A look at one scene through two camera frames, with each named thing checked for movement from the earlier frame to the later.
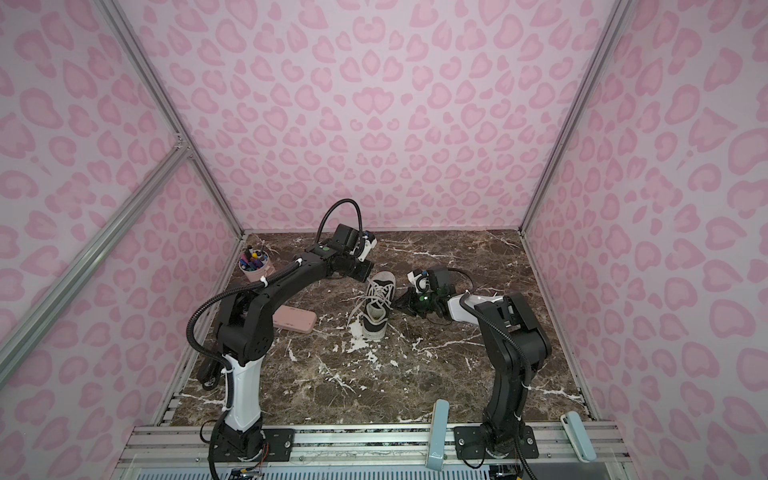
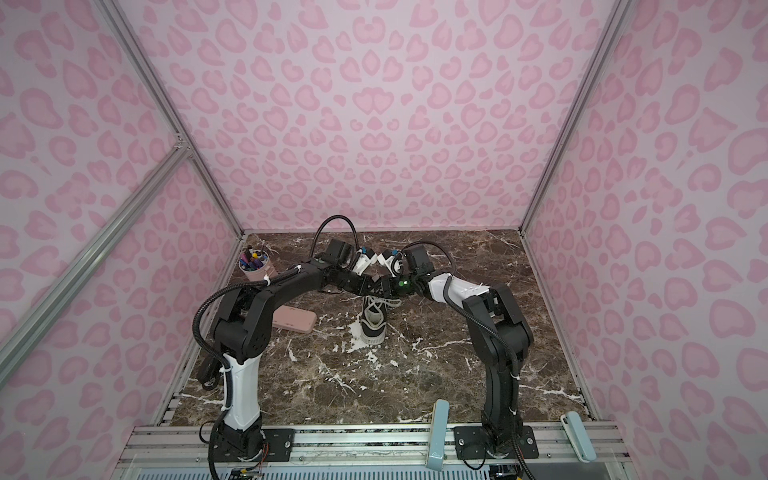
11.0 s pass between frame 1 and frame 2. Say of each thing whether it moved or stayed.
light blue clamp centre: stayed
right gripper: moved
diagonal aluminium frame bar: stayed
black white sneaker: stayed
